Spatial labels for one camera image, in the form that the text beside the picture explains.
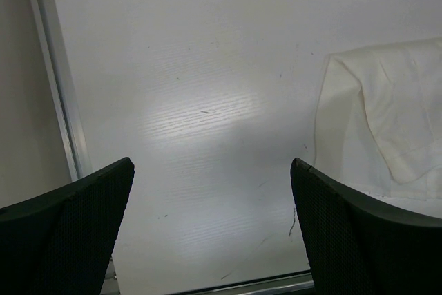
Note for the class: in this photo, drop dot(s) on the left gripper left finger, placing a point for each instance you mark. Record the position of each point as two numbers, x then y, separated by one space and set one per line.
61 242

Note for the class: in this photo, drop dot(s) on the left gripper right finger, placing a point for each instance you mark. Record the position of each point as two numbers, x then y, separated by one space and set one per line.
356 244

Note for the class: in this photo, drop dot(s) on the white pleated skirt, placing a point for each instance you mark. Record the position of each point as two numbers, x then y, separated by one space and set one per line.
378 123

